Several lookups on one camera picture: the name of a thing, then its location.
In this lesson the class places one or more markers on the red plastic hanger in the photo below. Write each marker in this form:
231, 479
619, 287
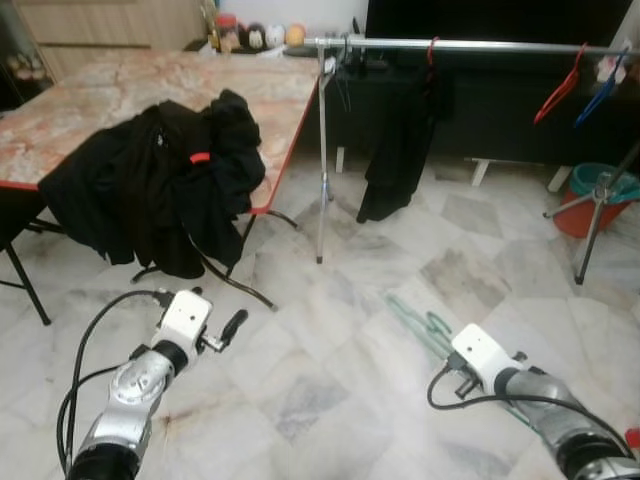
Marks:
432, 52
562, 88

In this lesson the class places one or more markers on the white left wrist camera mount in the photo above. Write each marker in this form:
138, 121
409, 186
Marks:
185, 315

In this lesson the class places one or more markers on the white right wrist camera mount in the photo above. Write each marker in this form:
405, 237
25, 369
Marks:
480, 350

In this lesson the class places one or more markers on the long black garment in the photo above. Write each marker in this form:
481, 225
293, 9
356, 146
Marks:
400, 150

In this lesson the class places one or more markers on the marble table red edge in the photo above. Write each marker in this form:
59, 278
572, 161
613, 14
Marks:
100, 100

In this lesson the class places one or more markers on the orange round plush toy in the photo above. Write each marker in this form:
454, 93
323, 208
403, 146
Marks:
295, 34

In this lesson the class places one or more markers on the black television screen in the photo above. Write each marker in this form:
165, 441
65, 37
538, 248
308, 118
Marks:
500, 18

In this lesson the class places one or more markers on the silver metal clothes rack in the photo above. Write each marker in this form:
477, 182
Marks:
480, 45

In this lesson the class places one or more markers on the gold ornament figure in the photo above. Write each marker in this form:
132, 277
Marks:
212, 25

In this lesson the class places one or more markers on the black mouse plush toy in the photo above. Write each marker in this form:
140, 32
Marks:
254, 36

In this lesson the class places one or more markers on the black low tv cabinet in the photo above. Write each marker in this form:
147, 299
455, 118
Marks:
490, 110

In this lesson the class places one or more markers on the jar with red lid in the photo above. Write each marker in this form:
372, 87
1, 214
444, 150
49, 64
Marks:
227, 32

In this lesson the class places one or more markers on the white round plush toy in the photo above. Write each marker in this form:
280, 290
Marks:
275, 36

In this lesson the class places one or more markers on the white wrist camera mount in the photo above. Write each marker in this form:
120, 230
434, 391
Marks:
480, 350
185, 315

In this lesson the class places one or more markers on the red bucket teal liner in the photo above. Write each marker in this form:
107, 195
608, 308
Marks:
580, 215

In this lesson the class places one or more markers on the white paper tag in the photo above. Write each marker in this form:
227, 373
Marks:
335, 66

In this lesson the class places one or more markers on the black jacket red trim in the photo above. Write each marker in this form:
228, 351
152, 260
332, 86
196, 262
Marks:
150, 190

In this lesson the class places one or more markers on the blue plastic hanger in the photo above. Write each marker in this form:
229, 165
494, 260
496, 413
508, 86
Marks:
600, 95

